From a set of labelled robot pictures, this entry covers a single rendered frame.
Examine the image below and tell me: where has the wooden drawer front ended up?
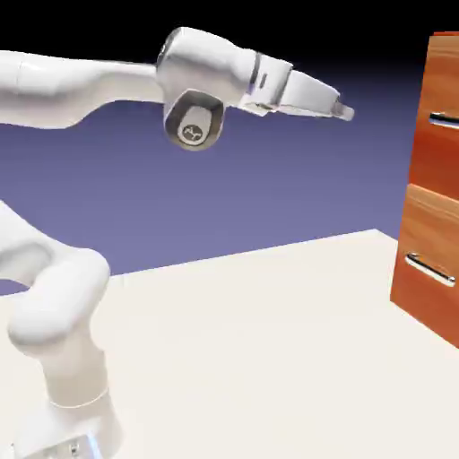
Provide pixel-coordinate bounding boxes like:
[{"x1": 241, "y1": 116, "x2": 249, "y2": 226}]
[
  {"x1": 408, "y1": 34, "x2": 459, "y2": 199},
  {"x1": 389, "y1": 183, "x2": 459, "y2": 349}
]

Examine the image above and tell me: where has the brown wooden cabinet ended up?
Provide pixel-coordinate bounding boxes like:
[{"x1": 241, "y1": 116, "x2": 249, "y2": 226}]
[{"x1": 389, "y1": 30, "x2": 459, "y2": 350}]

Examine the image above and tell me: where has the silver metal drawer handle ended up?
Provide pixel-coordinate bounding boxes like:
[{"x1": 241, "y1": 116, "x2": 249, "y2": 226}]
[
  {"x1": 429, "y1": 111, "x2": 459, "y2": 129},
  {"x1": 404, "y1": 252, "x2": 456, "y2": 288}
]

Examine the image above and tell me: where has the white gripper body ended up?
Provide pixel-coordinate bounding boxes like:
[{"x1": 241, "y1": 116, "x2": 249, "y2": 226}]
[{"x1": 279, "y1": 69, "x2": 342, "y2": 118}]

